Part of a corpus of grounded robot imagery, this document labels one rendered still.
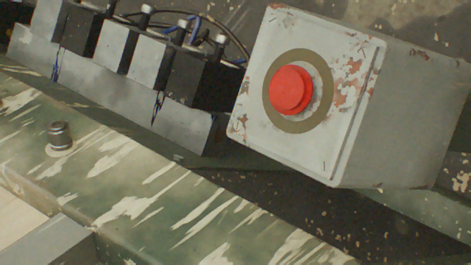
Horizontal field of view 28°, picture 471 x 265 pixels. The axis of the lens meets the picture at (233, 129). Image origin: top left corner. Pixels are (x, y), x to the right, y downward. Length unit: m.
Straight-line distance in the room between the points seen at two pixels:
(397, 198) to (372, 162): 0.79
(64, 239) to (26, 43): 0.41
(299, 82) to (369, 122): 0.06
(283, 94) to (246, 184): 1.20
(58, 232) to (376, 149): 0.34
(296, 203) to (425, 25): 0.43
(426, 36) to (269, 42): 1.00
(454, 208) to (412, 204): 0.07
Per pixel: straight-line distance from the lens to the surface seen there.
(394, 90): 0.75
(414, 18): 1.76
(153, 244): 0.88
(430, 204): 1.52
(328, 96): 0.73
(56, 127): 1.01
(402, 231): 1.74
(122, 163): 0.99
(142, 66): 1.08
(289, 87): 0.73
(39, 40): 1.25
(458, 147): 0.96
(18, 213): 1.00
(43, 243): 0.93
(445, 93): 0.82
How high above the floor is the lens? 1.55
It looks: 52 degrees down
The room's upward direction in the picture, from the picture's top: 84 degrees counter-clockwise
